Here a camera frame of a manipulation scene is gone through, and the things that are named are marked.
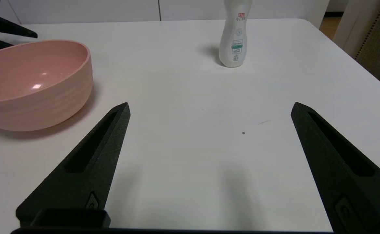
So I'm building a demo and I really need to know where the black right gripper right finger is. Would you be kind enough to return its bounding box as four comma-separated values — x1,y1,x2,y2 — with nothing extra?
291,102,380,234

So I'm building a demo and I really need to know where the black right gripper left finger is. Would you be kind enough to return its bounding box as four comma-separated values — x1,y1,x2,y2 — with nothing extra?
16,102,131,227

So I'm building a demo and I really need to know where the pink plastic bowl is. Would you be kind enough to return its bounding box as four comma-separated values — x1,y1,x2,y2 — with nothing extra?
0,40,93,132

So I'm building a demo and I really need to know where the white cabinet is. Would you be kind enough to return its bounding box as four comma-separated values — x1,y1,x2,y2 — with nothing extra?
0,0,330,29

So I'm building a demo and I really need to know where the beige board panel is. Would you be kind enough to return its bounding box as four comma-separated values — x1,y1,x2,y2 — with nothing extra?
332,0,380,60

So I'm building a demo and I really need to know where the white plastic bottle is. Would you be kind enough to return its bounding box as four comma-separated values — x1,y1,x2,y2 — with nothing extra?
219,0,252,68

